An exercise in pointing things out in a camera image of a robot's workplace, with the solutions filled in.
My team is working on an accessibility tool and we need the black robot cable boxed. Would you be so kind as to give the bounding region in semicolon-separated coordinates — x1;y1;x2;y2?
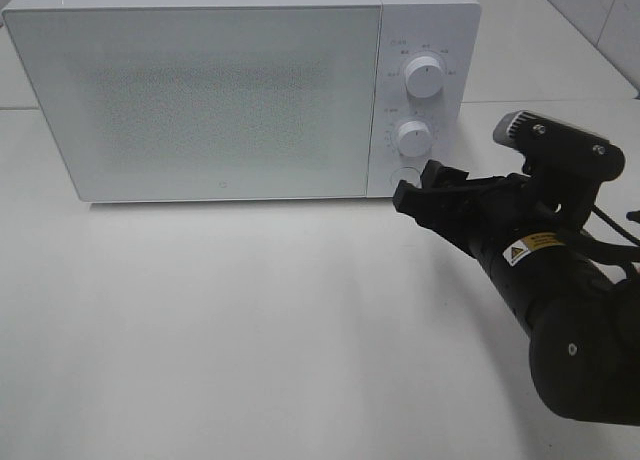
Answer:
584;204;640;281

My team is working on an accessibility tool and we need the white round knob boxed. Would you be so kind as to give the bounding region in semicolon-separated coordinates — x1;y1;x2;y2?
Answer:
403;52;444;99
395;120;434;158

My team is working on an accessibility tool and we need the lower white round knob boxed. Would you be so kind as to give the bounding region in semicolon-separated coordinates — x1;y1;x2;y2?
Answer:
395;120;434;158

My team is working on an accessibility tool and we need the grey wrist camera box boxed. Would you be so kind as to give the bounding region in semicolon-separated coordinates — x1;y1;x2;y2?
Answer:
493;110;626;182

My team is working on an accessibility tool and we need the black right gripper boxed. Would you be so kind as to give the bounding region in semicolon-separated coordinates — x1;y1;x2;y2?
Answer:
392;159;590;325

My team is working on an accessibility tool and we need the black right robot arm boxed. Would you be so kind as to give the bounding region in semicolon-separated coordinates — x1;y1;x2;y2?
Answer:
392;160;639;425

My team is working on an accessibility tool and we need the white round door button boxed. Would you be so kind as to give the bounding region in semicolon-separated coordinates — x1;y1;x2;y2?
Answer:
390;167;421;195

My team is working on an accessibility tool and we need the upper white round knob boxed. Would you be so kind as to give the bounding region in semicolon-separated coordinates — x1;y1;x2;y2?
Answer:
403;52;444;99

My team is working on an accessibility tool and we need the white microwave oven body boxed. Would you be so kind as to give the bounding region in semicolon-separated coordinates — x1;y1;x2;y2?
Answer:
2;0;481;202

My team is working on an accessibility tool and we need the white microwave door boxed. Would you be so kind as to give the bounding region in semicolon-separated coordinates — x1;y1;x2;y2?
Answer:
5;6;380;203

